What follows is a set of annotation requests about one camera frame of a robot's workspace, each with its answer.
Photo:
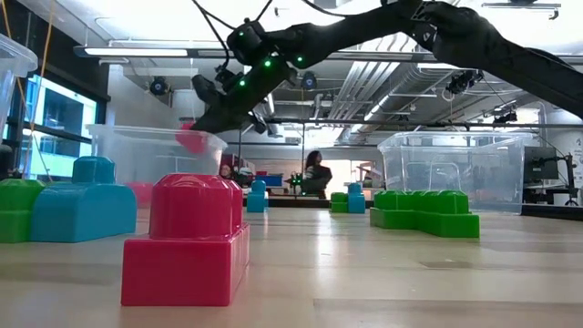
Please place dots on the large window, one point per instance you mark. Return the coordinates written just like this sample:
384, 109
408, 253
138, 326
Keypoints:
59, 118

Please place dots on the black computer monitor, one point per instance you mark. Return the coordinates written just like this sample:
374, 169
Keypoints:
544, 164

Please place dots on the black ceiling spotlight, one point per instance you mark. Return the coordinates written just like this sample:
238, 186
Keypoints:
309, 82
159, 86

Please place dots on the grey overhead camera bracket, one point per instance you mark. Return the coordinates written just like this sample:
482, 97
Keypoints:
519, 5

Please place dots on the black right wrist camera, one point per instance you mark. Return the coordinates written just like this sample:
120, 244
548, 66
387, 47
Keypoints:
205, 91

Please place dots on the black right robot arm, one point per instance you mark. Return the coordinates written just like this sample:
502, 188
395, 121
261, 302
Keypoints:
501, 50

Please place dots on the distant robot green lights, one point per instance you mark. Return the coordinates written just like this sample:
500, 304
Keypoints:
296, 180

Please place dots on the black horizontal frame rail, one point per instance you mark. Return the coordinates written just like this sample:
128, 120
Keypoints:
410, 123

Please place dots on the silver ventilation duct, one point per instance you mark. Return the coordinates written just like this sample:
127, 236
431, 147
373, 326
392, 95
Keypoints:
364, 91

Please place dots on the blue storage crate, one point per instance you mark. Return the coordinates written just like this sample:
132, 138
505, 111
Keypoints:
272, 180

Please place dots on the blue toy block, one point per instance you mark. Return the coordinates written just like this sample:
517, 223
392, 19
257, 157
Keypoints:
82, 214
256, 200
356, 200

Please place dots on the clear plastic bin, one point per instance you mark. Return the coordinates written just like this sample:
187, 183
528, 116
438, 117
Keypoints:
136, 155
11, 64
455, 164

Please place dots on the black track light cluster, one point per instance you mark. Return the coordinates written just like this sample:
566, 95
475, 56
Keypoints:
464, 82

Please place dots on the person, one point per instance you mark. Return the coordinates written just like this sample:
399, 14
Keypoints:
316, 175
226, 171

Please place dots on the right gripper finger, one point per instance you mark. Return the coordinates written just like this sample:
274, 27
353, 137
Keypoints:
260, 124
228, 119

